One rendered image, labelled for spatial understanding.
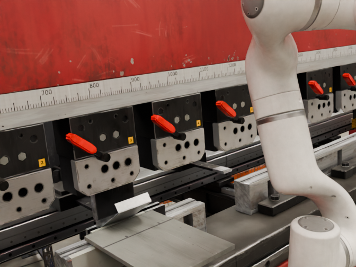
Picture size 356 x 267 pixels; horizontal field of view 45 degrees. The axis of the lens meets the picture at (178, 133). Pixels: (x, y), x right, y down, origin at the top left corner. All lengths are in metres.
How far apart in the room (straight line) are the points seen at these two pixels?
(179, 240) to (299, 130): 0.32
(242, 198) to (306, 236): 0.53
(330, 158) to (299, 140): 0.83
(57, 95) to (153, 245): 0.34
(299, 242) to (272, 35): 0.35
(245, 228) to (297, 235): 0.43
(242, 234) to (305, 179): 0.43
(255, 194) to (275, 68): 0.59
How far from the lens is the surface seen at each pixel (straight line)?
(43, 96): 0.83
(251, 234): 1.17
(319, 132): 2.02
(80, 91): 0.86
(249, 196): 1.26
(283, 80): 0.78
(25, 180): 0.83
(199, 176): 1.47
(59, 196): 1.14
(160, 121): 0.92
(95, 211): 0.96
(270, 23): 0.65
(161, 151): 0.98
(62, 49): 0.84
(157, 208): 1.05
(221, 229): 1.20
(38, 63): 0.82
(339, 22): 0.72
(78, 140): 0.82
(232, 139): 1.14
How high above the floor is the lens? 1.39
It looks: 12 degrees down
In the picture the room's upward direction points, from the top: 5 degrees counter-clockwise
